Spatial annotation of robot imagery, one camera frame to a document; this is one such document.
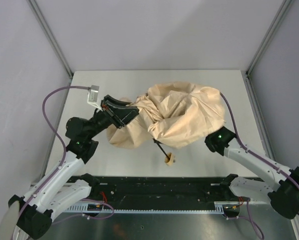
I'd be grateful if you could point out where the beige folding umbrella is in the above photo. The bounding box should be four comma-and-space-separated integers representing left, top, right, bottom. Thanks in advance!
106, 81, 227, 168

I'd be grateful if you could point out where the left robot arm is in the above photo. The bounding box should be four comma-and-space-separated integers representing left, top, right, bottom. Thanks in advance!
8, 95, 139, 240

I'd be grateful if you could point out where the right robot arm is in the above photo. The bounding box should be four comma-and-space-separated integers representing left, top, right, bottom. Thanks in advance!
204, 127, 299, 220

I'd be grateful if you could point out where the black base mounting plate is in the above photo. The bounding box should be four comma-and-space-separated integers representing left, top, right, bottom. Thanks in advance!
69, 173, 247, 210

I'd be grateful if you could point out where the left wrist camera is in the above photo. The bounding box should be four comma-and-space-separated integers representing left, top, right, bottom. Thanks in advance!
87, 85, 101, 110

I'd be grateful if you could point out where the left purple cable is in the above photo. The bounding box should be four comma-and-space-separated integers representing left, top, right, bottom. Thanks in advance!
11, 85, 115, 238

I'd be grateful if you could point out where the left aluminium frame post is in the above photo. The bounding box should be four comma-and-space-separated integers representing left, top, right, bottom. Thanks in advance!
26, 0, 74, 80

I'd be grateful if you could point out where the aluminium frame post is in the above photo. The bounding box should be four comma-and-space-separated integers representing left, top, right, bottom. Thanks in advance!
245, 0, 295, 78
26, 0, 74, 80

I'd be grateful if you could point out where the white slotted cable duct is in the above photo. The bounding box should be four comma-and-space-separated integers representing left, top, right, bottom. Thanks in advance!
64, 201, 239, 214

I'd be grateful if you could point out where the right aluminium frame post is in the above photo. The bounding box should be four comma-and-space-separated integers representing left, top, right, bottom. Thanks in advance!
245, 0, 295, 78

